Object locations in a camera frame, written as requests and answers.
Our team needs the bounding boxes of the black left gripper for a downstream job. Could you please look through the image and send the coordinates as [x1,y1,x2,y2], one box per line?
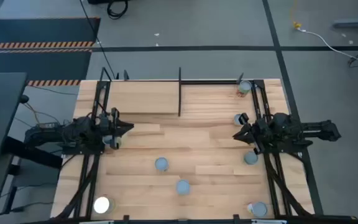
[99,107,135,150]

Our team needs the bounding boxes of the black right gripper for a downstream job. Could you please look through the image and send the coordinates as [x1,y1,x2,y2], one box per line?
[232,113,272,156]

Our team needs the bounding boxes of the small grey lid can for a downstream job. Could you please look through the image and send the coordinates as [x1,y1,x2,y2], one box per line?
[175,179,191,196]
[244,151,259,166]

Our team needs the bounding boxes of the green red label can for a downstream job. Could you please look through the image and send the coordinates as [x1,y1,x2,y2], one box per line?
[236,80,253,98]

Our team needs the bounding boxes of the small green label can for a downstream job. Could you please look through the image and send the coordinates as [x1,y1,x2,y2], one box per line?
[154,156,170,172]

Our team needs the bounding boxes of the white red tomato can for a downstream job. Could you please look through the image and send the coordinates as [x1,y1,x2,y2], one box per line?
[247,201,269,218]

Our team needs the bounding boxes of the large yellow teal label can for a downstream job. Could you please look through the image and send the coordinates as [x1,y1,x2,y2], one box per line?
[93,195,116,215]

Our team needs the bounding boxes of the black desk crossbeam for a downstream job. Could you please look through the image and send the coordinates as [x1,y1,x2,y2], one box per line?
[1,136,64,170]

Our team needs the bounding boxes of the black hazard striped floor mat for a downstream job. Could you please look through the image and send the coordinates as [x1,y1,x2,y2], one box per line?
[0,49,92,87]
[0,17,101,50]

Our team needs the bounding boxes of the grey desk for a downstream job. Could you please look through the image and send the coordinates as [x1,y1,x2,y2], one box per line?
[0,72,28,157]

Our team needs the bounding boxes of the blue table leg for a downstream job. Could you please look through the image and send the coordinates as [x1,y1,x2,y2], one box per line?
[333,1,358,29]

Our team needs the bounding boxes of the wooden shelf with black frame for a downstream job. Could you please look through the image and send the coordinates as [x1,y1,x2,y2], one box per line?
[99,66,245,118]

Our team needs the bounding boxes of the black aluminium rail frame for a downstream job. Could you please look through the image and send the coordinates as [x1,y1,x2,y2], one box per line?
[250,79,315,218]
[53,79,113,219]

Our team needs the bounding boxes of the long black floor cable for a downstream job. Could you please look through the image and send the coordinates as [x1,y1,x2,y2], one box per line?
[78,0,117,80]

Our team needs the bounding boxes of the coiled black cable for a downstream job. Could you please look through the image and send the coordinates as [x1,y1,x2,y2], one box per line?
[106,0,129,20]

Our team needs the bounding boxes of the yellow cable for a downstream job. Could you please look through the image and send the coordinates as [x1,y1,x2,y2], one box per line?
[289,0,303,30]

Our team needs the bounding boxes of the white floor cable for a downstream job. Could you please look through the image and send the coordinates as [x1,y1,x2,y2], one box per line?
[300,28,358,65]

